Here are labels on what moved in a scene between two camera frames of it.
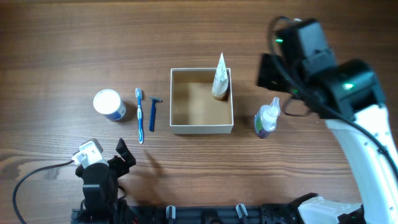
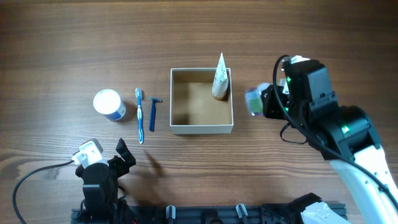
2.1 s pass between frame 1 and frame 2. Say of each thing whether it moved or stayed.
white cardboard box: stayed
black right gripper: moved
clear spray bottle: moved
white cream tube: stayed
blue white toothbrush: stayed
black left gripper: stayed
